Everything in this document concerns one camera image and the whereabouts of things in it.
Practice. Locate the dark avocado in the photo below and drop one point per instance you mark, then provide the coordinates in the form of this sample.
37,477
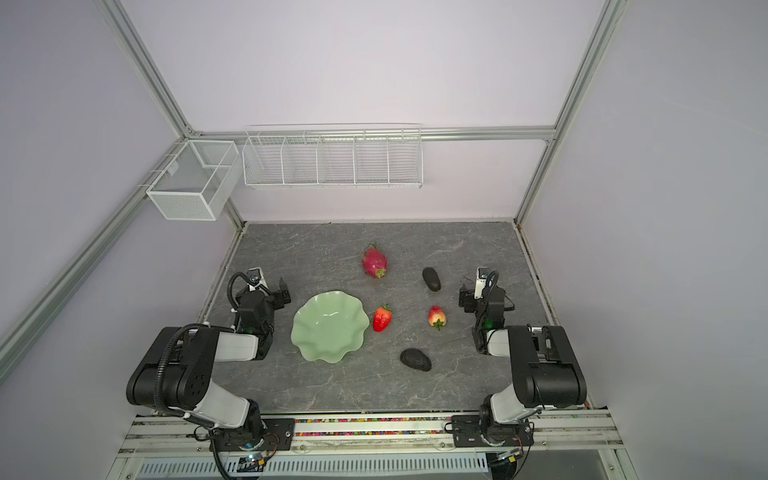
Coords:
416,359
431,279

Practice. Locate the green wavy fruit bowl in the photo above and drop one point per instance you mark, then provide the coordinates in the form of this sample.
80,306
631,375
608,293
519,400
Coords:
329,326

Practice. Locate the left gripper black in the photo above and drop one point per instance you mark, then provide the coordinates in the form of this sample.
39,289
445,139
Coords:
279,294

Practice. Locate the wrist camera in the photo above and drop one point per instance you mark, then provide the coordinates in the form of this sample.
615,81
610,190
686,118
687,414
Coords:
482,274
255,276

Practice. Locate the pink dragon fruit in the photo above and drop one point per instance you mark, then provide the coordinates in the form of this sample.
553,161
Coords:
374,262

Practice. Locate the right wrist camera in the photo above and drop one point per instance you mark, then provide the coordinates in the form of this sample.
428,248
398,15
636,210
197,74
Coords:
482,274

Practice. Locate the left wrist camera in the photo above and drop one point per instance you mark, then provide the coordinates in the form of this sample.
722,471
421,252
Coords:
255,276

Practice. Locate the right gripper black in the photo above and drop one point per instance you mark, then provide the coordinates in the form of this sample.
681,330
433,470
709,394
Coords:
469,298

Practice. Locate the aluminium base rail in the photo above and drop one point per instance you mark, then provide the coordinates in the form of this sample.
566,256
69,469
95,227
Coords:
376,433

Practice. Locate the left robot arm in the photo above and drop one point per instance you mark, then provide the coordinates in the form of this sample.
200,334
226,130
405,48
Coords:
174,378

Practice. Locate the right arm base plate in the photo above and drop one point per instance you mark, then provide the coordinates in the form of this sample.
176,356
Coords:
471,431

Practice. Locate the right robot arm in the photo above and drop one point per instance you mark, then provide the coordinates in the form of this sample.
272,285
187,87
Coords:
543,365

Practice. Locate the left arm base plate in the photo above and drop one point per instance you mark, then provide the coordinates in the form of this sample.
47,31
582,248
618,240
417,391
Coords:
270,434

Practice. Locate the white mesh box basket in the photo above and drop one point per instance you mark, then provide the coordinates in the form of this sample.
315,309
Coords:
198,180

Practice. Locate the red yellow strawberry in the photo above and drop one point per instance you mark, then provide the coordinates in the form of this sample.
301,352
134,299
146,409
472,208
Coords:
437,317

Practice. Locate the white wire basket long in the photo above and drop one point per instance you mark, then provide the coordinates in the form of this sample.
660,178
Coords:
333,155

